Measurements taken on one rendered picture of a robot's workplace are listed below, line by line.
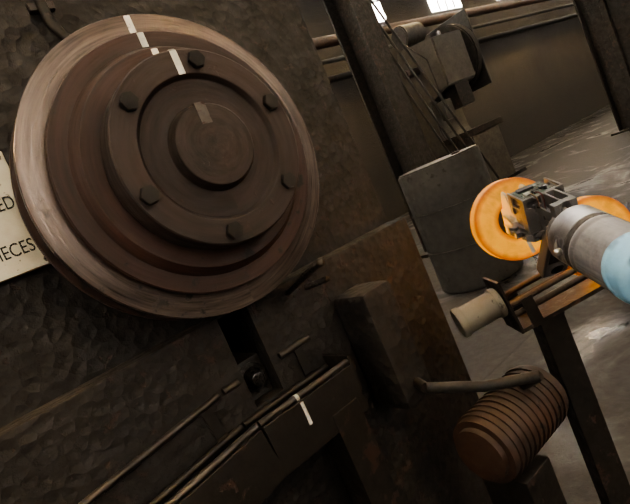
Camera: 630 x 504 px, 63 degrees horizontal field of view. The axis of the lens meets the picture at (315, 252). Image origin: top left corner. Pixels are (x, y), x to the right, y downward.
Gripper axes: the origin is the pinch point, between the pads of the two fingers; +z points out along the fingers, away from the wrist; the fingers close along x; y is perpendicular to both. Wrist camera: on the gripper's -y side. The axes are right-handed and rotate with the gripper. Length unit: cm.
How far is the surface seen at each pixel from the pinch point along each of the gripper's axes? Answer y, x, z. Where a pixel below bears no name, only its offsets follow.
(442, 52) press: -59, -263, 720
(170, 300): 17, 58, -18
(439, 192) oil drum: -77, -52, 221
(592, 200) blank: -3.4, -14.1, -3.1
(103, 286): 23, 64, -21
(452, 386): -21.2, 23.5, -13.5
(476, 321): -14.9, 14.3, -7.4
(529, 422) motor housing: -29.6, 14.1, -19.7
